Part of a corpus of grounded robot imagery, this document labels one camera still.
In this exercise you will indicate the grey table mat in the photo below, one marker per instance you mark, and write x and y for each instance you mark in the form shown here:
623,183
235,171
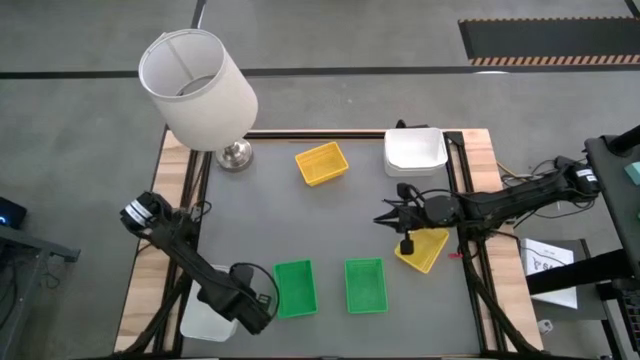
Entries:
325,340

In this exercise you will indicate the purple grid crate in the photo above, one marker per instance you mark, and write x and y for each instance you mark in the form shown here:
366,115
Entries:
634,315

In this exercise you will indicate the grey metal stand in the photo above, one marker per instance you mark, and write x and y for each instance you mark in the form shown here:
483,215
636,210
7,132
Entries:
45,247

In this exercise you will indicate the small white bracket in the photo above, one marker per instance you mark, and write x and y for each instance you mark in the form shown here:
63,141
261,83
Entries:
546,327

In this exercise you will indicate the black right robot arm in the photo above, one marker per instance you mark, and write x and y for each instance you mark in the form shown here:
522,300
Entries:
520,200

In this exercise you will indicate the black aluminium table frame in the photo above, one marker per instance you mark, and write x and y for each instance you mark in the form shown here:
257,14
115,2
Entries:
350,135

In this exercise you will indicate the black equipment cart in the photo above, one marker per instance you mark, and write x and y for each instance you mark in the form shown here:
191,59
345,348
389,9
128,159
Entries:
614,210

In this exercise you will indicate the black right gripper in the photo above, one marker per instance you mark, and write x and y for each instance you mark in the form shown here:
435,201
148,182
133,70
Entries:
415,216

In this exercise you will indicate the black device with blue light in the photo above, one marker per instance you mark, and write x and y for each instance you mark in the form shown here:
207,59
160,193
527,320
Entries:
12,212

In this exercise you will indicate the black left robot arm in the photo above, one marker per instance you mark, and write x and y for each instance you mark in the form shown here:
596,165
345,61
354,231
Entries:
190,262

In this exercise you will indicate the white printed cardboard box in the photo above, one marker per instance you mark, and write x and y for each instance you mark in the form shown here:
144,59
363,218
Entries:
542,252

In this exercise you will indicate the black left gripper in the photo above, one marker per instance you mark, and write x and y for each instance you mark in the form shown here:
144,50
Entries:
247,310

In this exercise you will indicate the black hazard-striped floor mat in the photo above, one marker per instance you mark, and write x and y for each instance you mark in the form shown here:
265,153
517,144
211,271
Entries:
550,40

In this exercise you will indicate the black clamp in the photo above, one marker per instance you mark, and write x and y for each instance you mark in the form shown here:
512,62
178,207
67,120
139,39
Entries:
402,124

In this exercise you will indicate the small red tag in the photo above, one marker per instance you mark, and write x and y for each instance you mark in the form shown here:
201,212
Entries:
455,256

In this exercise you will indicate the teal box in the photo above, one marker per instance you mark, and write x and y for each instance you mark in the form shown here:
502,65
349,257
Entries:
634,172

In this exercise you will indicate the white shade table lamp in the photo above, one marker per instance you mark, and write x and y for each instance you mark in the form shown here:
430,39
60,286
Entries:
210,110

